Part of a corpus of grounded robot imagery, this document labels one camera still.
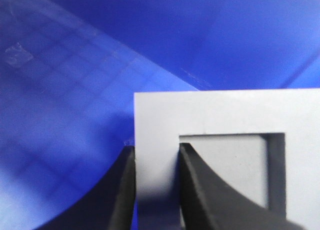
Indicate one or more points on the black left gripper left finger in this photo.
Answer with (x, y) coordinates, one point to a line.
(109, 205)

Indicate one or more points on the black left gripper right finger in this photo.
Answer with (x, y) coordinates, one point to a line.
(209, 203)

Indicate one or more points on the gray box base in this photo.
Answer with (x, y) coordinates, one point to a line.
(160, 118)

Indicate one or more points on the blue bin under box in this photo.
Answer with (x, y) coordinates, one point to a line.
(69, 70)

